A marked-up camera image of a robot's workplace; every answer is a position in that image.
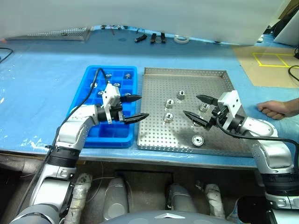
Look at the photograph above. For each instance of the white tape roll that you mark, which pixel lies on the white tape roll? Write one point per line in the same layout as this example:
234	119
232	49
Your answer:
181	39

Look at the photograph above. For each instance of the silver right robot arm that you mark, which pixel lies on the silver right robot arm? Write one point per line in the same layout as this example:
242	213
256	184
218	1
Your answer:
275	151

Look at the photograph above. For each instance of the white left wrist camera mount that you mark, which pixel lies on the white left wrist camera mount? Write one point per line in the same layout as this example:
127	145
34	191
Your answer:
111	93

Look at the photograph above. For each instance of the person's bare hand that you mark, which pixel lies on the person's bare hand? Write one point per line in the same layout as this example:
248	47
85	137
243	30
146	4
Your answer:
271	109

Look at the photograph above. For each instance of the white wrapped post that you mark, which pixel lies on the white wrapped post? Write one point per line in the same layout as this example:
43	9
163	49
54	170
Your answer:
80	193
214	198

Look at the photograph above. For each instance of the blue compartment tray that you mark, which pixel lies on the blue compartment tray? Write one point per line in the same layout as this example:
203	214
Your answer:
109	133

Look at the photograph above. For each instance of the brown cardboard sheet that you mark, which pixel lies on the brown cardboard sheet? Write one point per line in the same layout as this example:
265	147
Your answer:
261	74

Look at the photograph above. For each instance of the yellow tape marking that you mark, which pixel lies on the yellow tape marking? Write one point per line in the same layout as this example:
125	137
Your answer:
258	59

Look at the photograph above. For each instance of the grey robot torso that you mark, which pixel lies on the grey robot torso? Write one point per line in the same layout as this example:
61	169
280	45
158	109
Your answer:
163	218

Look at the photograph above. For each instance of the black gripper finger spare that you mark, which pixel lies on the black gripper finger spare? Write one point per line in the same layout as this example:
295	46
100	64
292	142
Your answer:
162	38
153	38
140	38

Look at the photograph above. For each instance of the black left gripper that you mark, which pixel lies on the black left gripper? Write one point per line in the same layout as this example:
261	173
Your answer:
116	110

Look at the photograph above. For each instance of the dark grey rounded shell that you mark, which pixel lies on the dark grey rounded shell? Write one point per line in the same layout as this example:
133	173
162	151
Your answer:
181	198
116	198

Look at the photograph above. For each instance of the perforated metal tray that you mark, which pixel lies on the perforated metal tray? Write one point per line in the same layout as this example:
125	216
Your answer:
158	130
70	32

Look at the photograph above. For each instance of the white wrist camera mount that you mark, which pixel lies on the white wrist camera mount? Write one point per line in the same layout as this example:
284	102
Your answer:
230	102
111	93

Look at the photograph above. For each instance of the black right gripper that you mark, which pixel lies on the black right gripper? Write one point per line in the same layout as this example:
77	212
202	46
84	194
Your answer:
218	114

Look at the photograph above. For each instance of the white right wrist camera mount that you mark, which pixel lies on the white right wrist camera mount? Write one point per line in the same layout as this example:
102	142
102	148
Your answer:
230	102

